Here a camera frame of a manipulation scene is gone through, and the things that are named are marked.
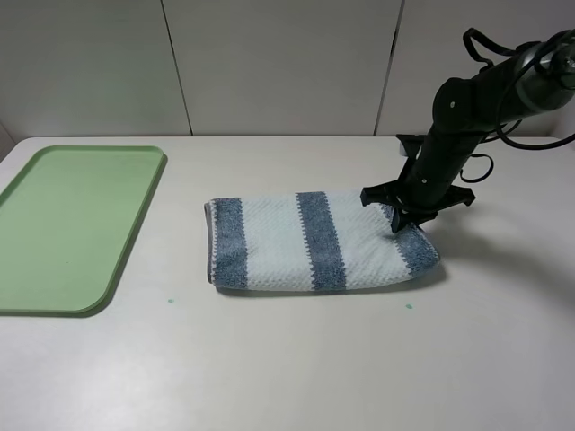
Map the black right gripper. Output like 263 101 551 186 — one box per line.
360 132 475 233

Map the blue white striped towel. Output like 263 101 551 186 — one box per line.
204 190 440 293

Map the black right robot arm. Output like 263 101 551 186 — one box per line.
360 28 574 233

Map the green plastic tray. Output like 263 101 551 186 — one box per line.
1 145 167 316

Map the black right camera cable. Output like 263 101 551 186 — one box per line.
462 27 575 185

